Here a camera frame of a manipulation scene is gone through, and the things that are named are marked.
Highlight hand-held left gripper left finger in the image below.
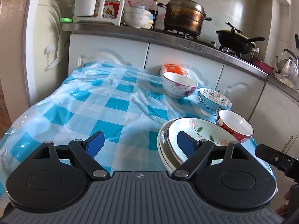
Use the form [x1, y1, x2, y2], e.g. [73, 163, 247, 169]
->
[31, 131, 111, 180]

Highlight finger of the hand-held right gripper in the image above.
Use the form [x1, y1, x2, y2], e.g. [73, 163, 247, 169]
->
[255, 143, 299, 183]

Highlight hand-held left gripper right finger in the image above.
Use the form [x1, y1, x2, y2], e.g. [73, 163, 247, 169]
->
[172, 131, 251, 180]

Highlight large white plate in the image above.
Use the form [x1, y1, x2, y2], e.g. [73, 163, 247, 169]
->
[157, 119, 183, 173]

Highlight floral plate with dark rim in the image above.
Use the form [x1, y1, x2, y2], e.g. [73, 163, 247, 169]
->
[167, 118, 241, 166]

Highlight blue cartoon bowl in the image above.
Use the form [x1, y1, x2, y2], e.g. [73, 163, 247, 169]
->
[197, 87, 233, 119]

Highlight red and white bowl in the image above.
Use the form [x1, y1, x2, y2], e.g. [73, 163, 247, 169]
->
[215, 110, 254, 144]

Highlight white bowl with purple flowers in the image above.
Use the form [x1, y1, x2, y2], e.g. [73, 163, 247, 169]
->
[162, 72, 198, 98]

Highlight stacked white bowls on counter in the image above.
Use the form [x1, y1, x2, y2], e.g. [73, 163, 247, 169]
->
[123, 5, 152, 29]

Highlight person's right hand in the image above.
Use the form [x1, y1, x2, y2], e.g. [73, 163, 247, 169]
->
[275, 191, 290, 216]

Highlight blue checked plastic tablecloth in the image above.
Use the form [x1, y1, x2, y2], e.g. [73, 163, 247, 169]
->
[0, 61, 281, 206]

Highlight clear plastic bag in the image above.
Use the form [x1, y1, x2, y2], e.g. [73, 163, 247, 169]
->
[161, 63, 206, 85]

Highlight orange packet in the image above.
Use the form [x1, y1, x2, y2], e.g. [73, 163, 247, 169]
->
[161, 63, 185, 77]

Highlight clear bag of food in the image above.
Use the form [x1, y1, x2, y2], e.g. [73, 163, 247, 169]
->
[279, 60, 299, 92]

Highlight red basin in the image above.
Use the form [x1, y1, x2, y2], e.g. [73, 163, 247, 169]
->
[251, 58, 274, 75]

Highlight white kitchen cabinet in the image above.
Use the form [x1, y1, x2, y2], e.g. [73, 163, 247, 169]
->
[68, 34, 299, 159]

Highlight metal kettle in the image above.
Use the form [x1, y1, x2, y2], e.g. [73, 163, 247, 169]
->
[275, 49, 299, 74]

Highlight gas stove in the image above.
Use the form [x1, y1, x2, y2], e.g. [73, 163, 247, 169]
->
[163, 27, 260, 59]

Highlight black wok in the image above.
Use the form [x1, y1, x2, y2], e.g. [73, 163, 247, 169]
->
[215, 22, 266, 55]

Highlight grey kitchen countertop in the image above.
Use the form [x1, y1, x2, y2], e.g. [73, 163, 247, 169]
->
[62, 22, 299, 98]

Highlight white plastic rack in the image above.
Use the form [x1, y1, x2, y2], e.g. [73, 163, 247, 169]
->
[73, 0, 125, 26]

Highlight steel stock pot with lid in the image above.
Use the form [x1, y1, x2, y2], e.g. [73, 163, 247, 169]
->
[158, 0, 212, 36]

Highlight red printed packet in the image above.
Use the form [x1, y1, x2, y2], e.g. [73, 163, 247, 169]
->
[103, 1, 121, 19]

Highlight dark soy sauce bottle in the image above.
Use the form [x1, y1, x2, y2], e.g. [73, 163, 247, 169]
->
[148, 0, 160, 30]

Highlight white utensil holder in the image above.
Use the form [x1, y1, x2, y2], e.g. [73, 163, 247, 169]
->
[74, 0, 99, 17]

